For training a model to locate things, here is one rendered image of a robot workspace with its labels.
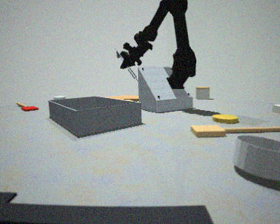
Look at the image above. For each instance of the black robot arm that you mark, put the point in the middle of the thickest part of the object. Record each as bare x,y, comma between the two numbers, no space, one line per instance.
184,58

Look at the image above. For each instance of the wooden board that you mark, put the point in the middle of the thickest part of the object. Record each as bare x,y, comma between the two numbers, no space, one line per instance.
127,97

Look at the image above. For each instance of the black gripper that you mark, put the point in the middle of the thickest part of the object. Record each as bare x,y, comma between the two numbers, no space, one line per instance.
130,58

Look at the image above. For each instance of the yellow flat disc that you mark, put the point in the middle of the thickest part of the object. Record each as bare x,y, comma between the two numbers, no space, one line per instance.
225,119

